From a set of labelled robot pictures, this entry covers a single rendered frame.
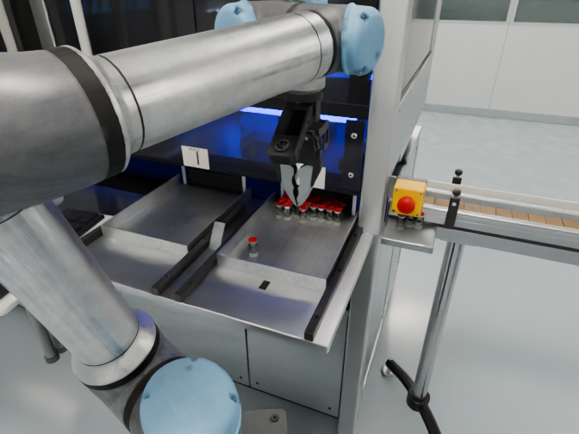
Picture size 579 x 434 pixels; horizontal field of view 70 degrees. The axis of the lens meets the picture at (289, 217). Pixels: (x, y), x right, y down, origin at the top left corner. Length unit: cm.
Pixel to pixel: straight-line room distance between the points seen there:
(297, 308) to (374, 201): 35
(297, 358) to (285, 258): 58
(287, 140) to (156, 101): 35
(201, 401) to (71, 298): 19
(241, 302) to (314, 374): 70
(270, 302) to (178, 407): 37
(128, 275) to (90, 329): 47
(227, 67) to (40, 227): 24
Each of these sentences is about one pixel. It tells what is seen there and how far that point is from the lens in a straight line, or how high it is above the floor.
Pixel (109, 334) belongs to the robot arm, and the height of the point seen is 108.
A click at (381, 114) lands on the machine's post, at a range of 96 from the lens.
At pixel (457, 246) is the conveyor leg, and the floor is 81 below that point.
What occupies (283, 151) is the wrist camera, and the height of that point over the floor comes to 123.
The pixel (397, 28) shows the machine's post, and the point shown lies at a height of 137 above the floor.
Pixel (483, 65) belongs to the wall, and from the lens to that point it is 559.
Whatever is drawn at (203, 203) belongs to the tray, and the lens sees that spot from 124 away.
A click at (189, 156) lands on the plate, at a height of 102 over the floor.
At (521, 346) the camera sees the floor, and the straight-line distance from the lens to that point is 224.
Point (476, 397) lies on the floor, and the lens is 195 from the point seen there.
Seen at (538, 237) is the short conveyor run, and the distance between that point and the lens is 119.
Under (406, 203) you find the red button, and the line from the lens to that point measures 99.
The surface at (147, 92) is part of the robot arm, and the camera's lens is 33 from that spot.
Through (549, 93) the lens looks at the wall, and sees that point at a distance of 571.
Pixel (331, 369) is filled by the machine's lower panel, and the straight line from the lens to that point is 146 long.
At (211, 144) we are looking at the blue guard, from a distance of 116.
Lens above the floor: 145
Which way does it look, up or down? 30 degrees down
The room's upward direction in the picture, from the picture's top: straight up
